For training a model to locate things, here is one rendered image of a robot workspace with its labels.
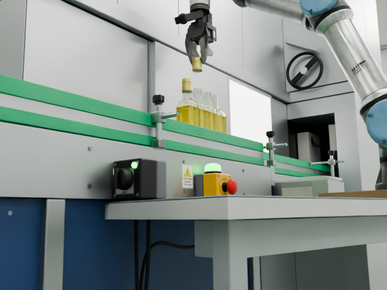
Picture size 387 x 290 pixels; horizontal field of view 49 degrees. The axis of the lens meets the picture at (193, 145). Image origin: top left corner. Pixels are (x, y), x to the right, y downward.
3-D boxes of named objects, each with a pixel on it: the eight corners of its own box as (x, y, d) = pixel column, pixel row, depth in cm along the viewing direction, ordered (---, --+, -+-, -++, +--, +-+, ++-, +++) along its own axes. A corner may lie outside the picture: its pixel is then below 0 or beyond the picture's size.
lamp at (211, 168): (210, 175, 114) (210, 164, 115) (224, 174, 111) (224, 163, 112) (201, 174, 110) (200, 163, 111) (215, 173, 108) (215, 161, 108)
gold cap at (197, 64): (196, 73, 147) (196, 61, 148) (204, 71, 145) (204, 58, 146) (190, 71, 145) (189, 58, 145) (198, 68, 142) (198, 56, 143)
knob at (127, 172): (117, 190, 86) (105, 190, 83) (118, 168, 86) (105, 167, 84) (133, 189, 83) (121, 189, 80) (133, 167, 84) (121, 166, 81)
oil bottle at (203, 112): (196, 167, 143) (196, 105, 146) (210, 165, 140) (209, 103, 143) (186, 165, 138) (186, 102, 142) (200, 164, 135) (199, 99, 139)
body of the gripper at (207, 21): (217, 42, 150) (216, 11, 152) (203, 35, 143) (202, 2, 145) (200, 48, 155) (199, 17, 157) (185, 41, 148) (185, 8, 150)
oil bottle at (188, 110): (186, 165, 138) (185, 102, 142) (200, 164, 135) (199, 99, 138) (175, 164, 134) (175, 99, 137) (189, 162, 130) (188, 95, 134)
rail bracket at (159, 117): (159, 151, 103) (159, 98, 105) (183, 148, 99) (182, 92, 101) (148, 149, 100) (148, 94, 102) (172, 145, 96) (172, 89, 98)
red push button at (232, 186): (227, 179, 110) (238, 179, 108) (227, 195, 110) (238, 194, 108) (218, 179, 107) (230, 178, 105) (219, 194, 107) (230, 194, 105)
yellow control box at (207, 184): (210, 203, 115) (209, 176, 116) (234, 202, 110) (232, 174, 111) (194, 203, 109) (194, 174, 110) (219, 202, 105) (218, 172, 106)
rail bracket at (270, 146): (246, 168, 156) (245, 135, 158) (289, 164, 146) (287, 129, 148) (242, 168, 153) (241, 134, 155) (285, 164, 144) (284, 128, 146)
